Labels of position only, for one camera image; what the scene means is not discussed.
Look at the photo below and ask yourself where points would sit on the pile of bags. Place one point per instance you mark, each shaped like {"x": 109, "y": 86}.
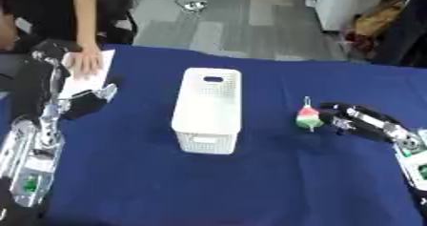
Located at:
{"x": 378, "y": 23}

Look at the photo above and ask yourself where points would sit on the person's hand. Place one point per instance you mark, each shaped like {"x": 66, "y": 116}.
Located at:
{"x": 84, "y": 61}

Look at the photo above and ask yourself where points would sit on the watermelon slice toy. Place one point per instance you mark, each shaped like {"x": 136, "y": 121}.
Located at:
{"x": 308, "y": 117}

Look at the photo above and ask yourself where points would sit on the white perforated plastic basket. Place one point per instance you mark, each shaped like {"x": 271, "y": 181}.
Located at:
{"x": 208, "y": 109}

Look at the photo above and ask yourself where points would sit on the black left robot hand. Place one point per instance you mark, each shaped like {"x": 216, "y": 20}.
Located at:
{"x": 39, "y": 74}

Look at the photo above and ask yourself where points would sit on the white paper sheet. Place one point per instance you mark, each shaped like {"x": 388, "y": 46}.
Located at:
{"x": 89, "y": 77}

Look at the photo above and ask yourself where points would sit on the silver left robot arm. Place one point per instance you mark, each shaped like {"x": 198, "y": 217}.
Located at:
{"x": 30, "y": 160}

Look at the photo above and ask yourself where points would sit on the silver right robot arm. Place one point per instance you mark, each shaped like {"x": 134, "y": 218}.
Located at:
{"x": 414, "y": 163}

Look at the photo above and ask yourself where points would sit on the white cabinet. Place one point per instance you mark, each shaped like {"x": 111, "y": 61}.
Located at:
{"x": 339, "y": 4}

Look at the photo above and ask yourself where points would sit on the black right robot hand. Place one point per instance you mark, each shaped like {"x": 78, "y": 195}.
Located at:
{"x": 361, "y": 121}

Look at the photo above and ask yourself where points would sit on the person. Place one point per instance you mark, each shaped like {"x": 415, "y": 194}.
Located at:
{"x": 55, "y": 10}

